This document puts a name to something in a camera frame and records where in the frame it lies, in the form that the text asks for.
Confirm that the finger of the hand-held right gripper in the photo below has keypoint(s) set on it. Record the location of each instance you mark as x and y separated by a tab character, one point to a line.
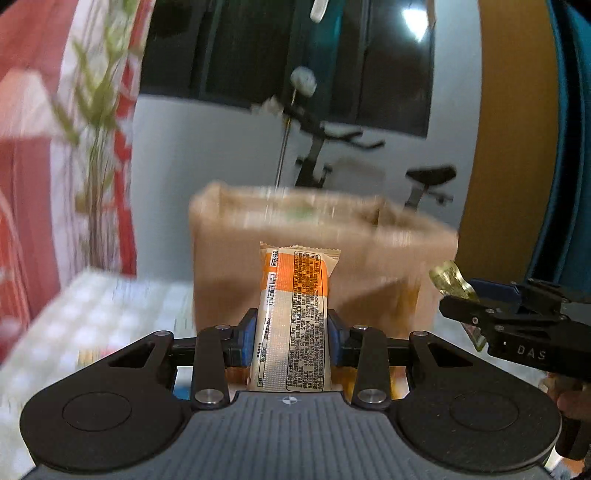
498	290
466	308

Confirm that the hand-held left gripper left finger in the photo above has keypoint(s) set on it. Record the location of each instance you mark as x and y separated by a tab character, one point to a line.
247	339

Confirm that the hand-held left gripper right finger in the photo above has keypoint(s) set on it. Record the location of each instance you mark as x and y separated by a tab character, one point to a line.
336	341

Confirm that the gold snack packet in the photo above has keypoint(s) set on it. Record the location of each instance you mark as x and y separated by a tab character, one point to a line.
450	277

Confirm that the orange and white snack packet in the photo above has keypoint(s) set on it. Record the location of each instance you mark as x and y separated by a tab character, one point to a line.
291	314

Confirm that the brown paper bag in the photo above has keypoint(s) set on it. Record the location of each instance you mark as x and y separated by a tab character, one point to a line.
221	258

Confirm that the person's right hand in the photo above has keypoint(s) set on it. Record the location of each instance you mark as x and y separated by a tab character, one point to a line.
565	399

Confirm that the black exercise bike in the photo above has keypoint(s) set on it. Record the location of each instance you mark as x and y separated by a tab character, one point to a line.
431	174

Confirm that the wooden door panel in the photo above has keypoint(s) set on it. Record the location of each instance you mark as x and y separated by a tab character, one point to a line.
508	138

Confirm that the checked tablecloth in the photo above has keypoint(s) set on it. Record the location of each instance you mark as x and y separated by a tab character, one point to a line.
92	304

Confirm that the white crumpled cloth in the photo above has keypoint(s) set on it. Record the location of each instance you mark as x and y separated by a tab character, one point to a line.
267	106

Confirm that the white plastic bag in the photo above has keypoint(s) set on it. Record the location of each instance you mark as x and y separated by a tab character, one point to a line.
304	81

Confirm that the dark window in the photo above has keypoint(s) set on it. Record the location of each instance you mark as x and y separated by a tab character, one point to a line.
240	55

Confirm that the white hanging pull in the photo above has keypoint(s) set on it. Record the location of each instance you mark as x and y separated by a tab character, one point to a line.
318	9

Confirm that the printed wall backdrop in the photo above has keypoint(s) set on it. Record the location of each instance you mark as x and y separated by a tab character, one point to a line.
27	161

